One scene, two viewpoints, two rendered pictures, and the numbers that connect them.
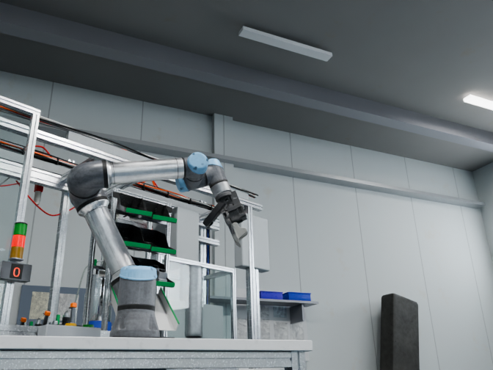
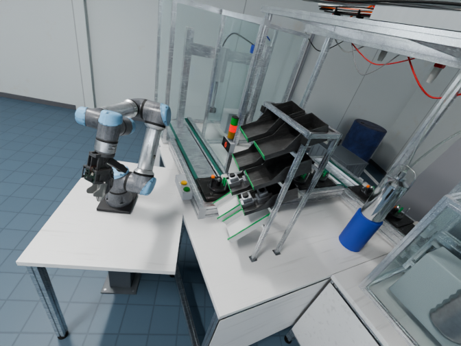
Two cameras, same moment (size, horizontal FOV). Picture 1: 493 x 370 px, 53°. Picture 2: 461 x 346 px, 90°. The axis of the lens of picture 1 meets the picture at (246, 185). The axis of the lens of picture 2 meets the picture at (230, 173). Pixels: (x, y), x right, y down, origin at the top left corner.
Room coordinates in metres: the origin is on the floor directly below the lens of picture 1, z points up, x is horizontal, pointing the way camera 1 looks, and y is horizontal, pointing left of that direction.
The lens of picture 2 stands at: (2.43, -0.49, 1.95)
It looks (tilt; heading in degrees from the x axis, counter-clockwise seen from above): 33 degrees down; 103
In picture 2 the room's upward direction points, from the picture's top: 15 degrees clockwise
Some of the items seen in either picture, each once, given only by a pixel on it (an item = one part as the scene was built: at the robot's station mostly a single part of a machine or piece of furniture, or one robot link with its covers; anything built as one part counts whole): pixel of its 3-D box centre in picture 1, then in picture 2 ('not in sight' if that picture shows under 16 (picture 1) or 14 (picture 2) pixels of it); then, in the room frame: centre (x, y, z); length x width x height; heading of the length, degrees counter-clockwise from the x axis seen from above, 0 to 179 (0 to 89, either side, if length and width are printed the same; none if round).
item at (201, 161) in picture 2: not in sight; (205, 169); (1.87, 0.98, 0.91); 0.84 x 0.28 x 0.10; 136
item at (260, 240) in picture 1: (253, 288); not in sight; (3.70, -0.03, 1.43); 0.30 x 0.09 x 1.13; 136
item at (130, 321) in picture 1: (135, 323); (119, 193); (1.58, 0.36, 0.93); 0.15 x 0.15 x 0.10
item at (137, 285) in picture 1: (137, 285); (119, 178); (1.59, 0.36, 1.05); 0.13 x 0.12 x 0.14; 15
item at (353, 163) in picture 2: not in sight; (335, 158); (3.04, 2.66, 0.73); 0.62 x 0.42 x 0.23; 136
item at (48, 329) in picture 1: (70, 335); (183, 186); (1.86, 0.66, 0.93); 0.21 x 0.07 x 0.06; 136
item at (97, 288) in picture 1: (100, 291); (388, 193); (3.05, 0.91, 1.32); 0.14 x 0.14 x 0.38
